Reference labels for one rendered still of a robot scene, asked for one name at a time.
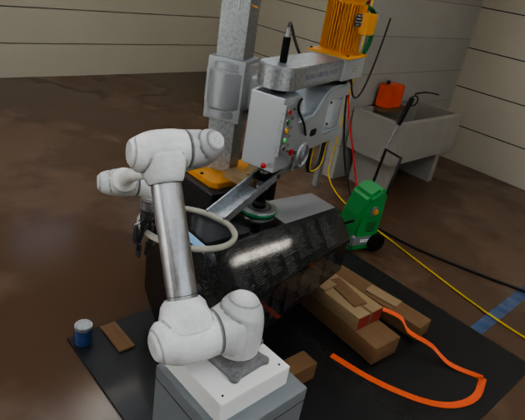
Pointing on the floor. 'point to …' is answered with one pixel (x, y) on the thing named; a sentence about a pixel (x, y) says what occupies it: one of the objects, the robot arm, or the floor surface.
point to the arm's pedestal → (287, 403)
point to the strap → (415, 395)
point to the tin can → (83, 332)
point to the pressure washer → (367, 212)
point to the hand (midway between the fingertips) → (142, 249)
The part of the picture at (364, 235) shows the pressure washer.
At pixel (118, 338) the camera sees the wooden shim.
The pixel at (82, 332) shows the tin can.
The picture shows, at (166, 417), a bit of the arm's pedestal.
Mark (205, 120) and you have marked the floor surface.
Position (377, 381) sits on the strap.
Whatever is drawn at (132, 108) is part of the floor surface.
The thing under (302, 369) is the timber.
